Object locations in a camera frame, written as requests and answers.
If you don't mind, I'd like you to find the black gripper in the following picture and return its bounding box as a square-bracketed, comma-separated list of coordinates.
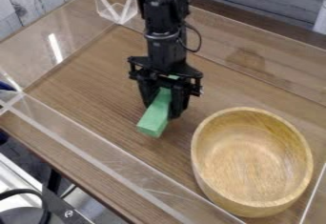
[127, 31, 205, 119]

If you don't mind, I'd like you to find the green rectangular block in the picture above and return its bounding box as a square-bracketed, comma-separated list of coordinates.
[135, 74, 181, 139]

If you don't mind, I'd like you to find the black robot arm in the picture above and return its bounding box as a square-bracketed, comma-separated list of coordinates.
[127, 0, 205, 119]

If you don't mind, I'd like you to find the light wooden bowl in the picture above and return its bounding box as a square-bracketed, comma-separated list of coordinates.
[191, 107, 313, 218]

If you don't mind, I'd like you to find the blue object at left edge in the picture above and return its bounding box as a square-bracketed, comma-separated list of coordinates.
[0, 81, 16, 92]

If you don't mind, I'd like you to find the black table leg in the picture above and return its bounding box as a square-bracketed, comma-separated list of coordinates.
[47, 170, 63, 193]

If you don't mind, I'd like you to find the clear acrylic corner bracket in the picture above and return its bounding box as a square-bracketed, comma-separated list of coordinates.
[95, 0, 138, 25]

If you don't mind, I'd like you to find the clear acrylic back wall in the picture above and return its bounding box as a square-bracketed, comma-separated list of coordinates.
[121, 0, 326, 107]

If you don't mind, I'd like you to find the clear acrylic wall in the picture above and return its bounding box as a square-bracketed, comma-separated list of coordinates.
[0, 0, 114, 91]
[0, 91, 246, 224]
[121, 0, 326, 107]

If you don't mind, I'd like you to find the clear acrylic left wall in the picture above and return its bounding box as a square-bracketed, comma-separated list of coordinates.
[0, 0, 114, 91]

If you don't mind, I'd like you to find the clear acrylic front wall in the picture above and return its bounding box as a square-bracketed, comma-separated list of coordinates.
[0, 91, 246, 224]

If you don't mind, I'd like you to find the grey metal bracket with screw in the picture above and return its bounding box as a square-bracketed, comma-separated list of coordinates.
[42, 189, 95, 224]

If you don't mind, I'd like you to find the black cable lower left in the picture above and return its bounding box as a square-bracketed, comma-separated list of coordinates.
[0, 188, 51, 224]

